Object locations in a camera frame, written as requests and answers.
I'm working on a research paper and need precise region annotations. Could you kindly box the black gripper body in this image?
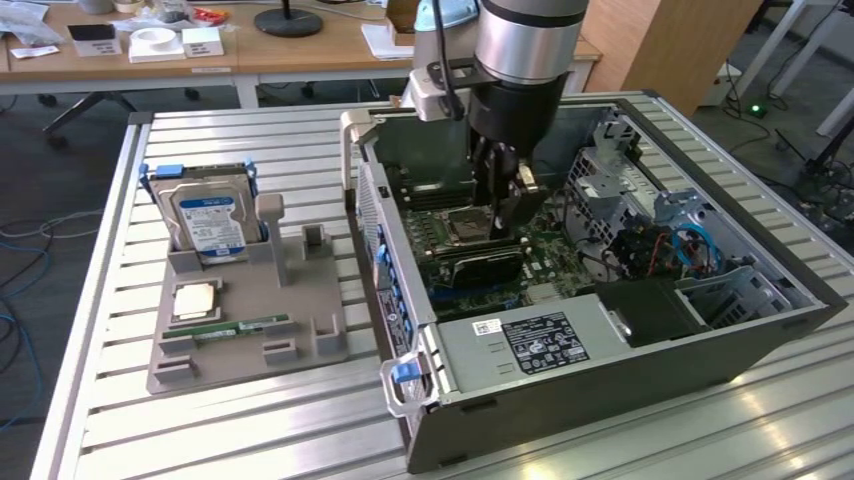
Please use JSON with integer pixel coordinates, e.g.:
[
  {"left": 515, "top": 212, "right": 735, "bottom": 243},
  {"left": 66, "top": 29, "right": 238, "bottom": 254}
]
[{"left": 465, "top": 72, "right": 569, "bottom": 152}]

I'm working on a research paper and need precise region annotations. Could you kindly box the black graphics card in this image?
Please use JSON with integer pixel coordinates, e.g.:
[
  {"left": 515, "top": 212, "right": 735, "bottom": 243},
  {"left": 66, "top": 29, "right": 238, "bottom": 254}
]
[{"left": 436, "top": 247, "right": 527, "bottom": 290}]

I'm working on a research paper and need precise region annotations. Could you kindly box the CPU socket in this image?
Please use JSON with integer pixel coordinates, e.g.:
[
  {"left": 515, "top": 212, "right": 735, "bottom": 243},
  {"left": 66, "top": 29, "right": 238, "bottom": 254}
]
[{"left": 444, "top": 205, "right": 496, "bottom": 245}]

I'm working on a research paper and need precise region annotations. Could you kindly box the green motherboard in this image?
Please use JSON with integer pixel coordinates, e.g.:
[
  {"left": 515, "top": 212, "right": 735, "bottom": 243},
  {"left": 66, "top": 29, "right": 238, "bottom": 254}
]
[{"left": 389, "top": 169, "right": 581, "bottom": 321}]

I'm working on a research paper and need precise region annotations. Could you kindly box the metal drive cage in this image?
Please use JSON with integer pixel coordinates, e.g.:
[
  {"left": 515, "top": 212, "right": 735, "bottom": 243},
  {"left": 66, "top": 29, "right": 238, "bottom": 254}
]
[{"left": 565, "top": 107, "right": 668, "bottom": 236}]

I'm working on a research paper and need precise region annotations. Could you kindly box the stack of papers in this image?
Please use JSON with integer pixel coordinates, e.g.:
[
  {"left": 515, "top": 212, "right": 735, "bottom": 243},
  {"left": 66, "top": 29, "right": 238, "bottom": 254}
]
[{"left": 360, "top": 22, "right": 418, "bottom": 61}]

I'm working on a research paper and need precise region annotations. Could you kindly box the brown cardboard box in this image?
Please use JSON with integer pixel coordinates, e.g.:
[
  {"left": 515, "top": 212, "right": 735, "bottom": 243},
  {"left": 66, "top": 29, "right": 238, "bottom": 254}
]
[{"left": 385, "top": 0, "right": 421, "bottom": 34}]

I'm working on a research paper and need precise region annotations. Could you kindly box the wooden cabinet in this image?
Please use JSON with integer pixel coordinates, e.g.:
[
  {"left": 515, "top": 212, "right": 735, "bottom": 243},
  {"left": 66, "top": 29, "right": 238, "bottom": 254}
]
[{"left": 576, "top": 0, "right": 765, "bottom": 116}]

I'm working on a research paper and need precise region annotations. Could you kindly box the grey power supply unit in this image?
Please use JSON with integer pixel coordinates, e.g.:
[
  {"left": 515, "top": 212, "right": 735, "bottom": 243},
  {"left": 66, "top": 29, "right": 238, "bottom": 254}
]
[{"left": 418, "top": 293, "right": 632, "bottom": 394}]

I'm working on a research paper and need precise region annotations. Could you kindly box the wooden desk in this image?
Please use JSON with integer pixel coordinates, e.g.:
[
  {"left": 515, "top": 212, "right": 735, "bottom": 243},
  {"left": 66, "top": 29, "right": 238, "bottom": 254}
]
[{"left": 0, "top": 0, "right": 605, "bottom": 96}]

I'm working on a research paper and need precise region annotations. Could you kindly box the silver disk bay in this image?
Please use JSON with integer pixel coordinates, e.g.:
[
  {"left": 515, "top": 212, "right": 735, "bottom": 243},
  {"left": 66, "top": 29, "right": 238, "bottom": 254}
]
[{"left": 672, "top": 264, "right": 812, "bottom": 329}]

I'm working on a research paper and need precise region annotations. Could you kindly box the black lamp base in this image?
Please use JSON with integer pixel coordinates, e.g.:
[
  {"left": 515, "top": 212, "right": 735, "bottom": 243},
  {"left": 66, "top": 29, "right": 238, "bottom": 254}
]
[{"left": 252, "top": 0, "right": 325, "bottom": 37}]

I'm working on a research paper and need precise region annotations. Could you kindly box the open grey PC case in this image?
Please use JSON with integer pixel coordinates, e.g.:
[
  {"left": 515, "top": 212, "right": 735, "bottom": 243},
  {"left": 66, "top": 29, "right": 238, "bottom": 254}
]
[{"left": 338, "top": 97, "right": 849, "bottom": 475}]

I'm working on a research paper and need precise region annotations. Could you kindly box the grey parts rack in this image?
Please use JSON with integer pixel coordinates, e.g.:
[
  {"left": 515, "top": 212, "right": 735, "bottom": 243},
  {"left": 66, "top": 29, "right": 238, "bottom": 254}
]
[{"left": 144, "top": 192, "right": 353, "bottom": 396}]

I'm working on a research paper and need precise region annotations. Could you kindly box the hard disk with blue rails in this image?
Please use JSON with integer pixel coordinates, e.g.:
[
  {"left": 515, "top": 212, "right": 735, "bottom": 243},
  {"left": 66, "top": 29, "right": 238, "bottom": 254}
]
[{"left": 137, "top": 157, "right": 260, "bottom": 266}]

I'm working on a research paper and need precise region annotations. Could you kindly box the black equipment stand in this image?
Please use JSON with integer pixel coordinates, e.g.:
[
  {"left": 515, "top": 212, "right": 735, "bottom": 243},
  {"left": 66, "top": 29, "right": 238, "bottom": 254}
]
[{"left": 799, "top": 99, "right": 854, "bottom": 176}]

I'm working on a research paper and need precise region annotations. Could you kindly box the small white box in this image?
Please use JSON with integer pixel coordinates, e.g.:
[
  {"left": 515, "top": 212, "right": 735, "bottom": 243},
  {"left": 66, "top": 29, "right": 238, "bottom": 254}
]
[{"left": 180, "top": 27, "right": 222, "bottom": 59}]

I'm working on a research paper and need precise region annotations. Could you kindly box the silver CPU chip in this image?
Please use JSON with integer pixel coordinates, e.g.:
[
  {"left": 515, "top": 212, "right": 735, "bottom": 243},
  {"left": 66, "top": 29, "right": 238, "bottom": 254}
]
[{"left": 170, "top": 283, "right": 221, "bottom": 321}]

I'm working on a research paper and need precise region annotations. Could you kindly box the green RAM stick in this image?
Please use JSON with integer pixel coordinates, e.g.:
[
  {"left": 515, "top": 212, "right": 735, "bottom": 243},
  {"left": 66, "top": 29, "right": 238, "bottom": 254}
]
[{"left": 162, "top": 313, "right": 293, "bottom": 344}]

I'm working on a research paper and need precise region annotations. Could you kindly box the flat white box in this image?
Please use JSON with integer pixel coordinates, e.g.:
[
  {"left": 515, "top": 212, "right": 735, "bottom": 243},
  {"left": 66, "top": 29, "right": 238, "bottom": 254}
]
[{"left": 126, "top": 27, "right": 186, "bottom": 64}]

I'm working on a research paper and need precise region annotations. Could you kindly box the white tape roll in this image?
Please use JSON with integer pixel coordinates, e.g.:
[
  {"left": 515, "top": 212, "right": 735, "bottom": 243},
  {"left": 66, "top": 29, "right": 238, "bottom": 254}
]
[{"left": 132, "top": 28, "right": 173, "bottom": 51}]

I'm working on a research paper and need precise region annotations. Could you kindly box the black office chair base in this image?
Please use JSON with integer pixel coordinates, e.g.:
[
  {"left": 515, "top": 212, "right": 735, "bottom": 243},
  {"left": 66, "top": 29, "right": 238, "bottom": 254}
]
[{"left": 38, "top": 89, "right": 201, "bottom": 146}]

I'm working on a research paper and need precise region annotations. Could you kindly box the white box with black top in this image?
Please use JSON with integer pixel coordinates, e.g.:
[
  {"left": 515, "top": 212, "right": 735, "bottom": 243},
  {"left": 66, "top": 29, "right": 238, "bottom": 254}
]
[{"left": 65, "top": 23, "right": 122, "bottom": 57}]

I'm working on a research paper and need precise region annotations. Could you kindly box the clear plastic bag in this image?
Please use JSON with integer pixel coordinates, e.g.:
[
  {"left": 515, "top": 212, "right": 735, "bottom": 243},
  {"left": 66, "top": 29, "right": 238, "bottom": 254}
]
[{"left": 0, "top": 2, "right": 65, "bottom": 46}]

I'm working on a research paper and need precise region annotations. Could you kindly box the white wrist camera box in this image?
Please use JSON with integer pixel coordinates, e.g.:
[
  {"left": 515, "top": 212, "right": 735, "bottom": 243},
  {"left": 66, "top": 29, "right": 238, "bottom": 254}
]
[{"left": 406, "top": 59, "right": 503, "bottom": 121}]

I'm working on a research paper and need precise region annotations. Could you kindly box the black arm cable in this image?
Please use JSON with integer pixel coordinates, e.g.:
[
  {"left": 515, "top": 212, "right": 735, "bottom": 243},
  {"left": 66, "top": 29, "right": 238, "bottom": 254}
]
[{"left": 429, "top": 0, "right": 467, "bottom": 120}]

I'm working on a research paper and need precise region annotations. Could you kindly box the blue wire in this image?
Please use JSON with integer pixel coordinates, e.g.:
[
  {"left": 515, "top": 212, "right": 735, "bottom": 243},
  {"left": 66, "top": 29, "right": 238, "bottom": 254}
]
[{"left": 669, "top": 224, "right": 725, "bottom": 276}]

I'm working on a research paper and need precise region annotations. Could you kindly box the white table frame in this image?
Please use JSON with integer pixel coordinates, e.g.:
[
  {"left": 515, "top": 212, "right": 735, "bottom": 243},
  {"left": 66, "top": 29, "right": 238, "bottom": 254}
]
[{"left": 732, "top": 0, "right": 854, "bottom": 136}]

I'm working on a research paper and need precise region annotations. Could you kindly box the grey floor cable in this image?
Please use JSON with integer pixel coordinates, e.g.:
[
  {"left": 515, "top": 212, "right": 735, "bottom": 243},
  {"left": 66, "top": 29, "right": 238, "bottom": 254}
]
[{"left": 0, "top": 209, "right": 101, "bottom": 239}]

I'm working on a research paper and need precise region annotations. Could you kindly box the blue floor cable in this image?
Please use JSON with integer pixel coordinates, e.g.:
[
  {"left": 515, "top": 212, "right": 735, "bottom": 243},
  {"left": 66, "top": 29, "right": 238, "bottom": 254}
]
[{"left": 0, "top": 239, "right": 52, "bottom": 431}]

